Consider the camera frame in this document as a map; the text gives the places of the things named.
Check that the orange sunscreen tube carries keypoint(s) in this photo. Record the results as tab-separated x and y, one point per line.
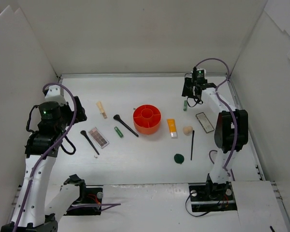
172	128

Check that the orange round organizer container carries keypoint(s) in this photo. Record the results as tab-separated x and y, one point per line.
146	119

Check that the dark green round compact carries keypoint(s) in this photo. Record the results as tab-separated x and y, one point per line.
178	158

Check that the large black makeup brush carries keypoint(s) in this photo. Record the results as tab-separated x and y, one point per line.
118	118

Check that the green lip balm stick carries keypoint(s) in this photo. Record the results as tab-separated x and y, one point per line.
118	131

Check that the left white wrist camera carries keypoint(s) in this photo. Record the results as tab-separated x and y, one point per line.
55	94

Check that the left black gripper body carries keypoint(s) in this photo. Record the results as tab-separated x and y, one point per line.
79	110

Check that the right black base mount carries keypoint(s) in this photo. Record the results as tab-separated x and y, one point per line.
204	199

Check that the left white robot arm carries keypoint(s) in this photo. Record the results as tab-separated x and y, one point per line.
41	150

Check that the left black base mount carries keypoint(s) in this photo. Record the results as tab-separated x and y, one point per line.
93	195

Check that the beige concealer tube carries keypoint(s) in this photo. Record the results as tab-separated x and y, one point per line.
101	109

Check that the brown eyeshadow palette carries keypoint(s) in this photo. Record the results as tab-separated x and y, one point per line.
98	137

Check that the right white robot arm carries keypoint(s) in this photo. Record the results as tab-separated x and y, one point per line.
231	130

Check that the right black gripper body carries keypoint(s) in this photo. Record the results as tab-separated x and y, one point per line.
189	86

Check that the beige makeup sponge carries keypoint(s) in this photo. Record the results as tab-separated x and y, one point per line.
187	130

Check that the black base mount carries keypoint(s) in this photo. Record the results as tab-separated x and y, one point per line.
204	199
93	195

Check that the small black makeup brush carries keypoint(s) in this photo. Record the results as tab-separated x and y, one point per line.
84	133

